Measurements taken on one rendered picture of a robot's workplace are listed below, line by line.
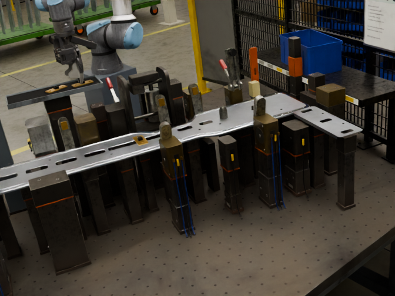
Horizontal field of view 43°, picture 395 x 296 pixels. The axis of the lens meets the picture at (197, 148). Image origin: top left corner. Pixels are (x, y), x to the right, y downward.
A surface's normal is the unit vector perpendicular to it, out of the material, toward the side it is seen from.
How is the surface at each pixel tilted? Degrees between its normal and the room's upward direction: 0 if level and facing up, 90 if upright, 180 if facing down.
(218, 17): 90
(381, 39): 90
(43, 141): 90
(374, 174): 0
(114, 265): 0
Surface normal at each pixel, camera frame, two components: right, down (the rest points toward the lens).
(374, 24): -0.92, 0.26
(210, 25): -0.77, 0.36
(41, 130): 0.39, 0.35
